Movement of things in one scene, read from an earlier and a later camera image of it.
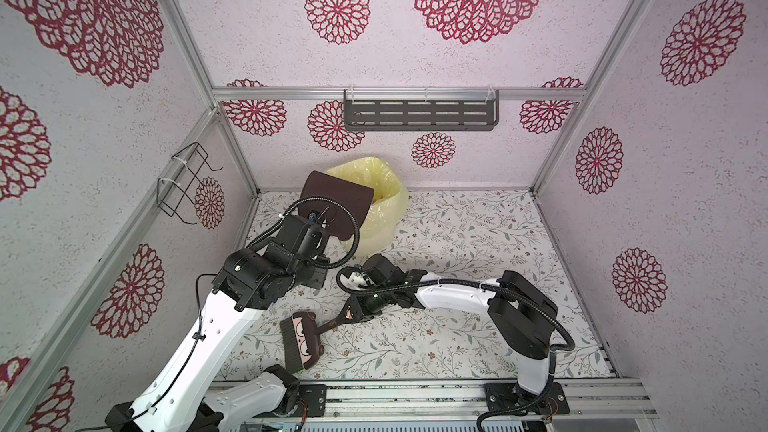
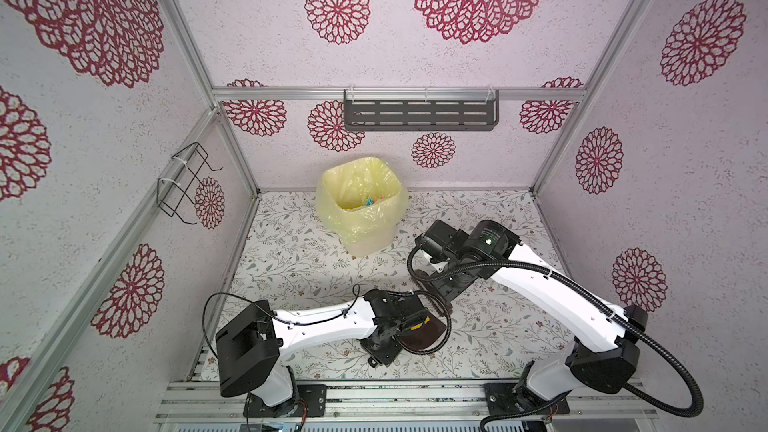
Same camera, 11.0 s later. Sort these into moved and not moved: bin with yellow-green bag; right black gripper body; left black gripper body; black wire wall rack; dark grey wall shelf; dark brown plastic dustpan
Moved: right black gripper body; dark brown plastic dustpan; left black gripper body
Not moved: black wire wall rack; bin with yellow-green bag; dark grey wall shelf
